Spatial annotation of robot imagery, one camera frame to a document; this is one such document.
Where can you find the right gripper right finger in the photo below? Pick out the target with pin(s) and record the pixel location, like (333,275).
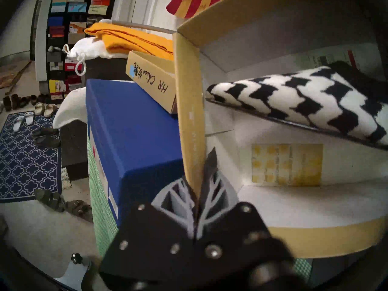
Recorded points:
(239,245)

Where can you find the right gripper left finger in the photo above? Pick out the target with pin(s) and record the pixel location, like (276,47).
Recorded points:
(151,248)

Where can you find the yellow cardboard shoe box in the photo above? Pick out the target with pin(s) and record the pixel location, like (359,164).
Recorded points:
(189,105)

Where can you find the houndstooth high heel shoe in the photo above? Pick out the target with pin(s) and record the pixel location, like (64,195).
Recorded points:
(303,99)

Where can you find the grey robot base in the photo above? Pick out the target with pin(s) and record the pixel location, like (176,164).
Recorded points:
(72,275)

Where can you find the blue shoe box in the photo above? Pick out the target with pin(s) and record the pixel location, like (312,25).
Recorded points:
(133,135)

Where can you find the yellow shoe box lid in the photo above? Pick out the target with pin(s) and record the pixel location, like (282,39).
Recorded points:
(151,81)

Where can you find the black shoe box shelf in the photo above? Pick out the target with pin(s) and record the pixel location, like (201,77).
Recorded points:
(72,35)

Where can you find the black base knob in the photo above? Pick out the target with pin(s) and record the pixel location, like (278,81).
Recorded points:
(76,258)

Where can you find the olive green sandal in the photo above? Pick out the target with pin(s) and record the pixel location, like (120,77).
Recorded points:
(79,209)
(50,199)

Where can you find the dark brown wooden steps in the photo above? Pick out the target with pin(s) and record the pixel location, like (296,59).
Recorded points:
(74,154)

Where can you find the dark slipper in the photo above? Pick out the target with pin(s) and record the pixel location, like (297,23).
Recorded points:
(47,142)
(45,131)

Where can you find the blue patterned rug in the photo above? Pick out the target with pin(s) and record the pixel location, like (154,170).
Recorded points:
(24,163)

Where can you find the white dust bag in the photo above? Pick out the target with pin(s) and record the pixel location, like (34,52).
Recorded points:
(71,107)
(91,48)

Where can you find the beige slide sandal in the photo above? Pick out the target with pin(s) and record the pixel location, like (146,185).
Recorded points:
(38,108)
(50,110)

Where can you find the white slide sandal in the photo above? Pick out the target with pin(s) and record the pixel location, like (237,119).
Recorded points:
(18,123)
(29,118)

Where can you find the row of dark shoes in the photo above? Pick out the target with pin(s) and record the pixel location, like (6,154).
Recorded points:
(21,101)

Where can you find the orange folded cloth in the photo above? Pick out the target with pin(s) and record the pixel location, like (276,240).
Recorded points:
(133,38)

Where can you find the white panel door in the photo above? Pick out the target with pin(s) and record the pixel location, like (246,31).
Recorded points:
(136,8)

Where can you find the red yellow striped flag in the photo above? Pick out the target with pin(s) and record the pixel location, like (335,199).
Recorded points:
(197,1)

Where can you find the grey pipe table rail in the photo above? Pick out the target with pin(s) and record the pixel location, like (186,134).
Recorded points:
(139,26)

